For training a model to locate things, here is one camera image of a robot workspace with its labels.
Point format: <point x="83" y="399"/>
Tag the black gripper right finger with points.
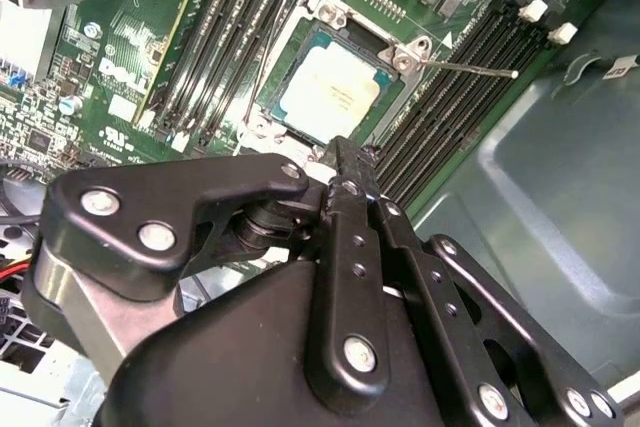
<point x="450" y="297"/>

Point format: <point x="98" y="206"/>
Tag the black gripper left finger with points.
<point x="125" y="187"/>

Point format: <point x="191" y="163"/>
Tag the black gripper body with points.
<point x="225" y="362"/>

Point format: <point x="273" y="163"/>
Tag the silver topped CPU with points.
<point x="327" y="92"/>

